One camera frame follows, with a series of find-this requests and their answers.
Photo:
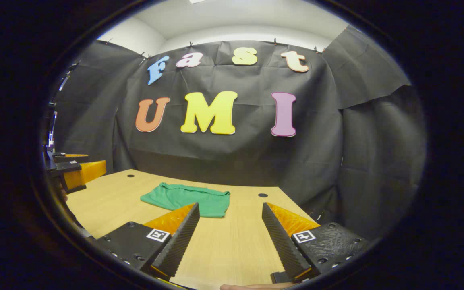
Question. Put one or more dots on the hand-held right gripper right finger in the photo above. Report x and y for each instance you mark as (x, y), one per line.
(282, 245)

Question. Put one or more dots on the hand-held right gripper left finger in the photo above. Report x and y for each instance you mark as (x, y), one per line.
(179, 245)

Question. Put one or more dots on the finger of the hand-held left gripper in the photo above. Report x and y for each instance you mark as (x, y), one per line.
(71, 166)
(65, 158)

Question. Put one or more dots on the green T-shirt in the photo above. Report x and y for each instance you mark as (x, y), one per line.
(187, 199)

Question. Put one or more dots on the black backdrop cloth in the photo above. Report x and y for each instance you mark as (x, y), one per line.
(256, 161)

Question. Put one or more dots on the ceiling light panel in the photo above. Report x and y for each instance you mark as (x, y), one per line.
(197, 1)

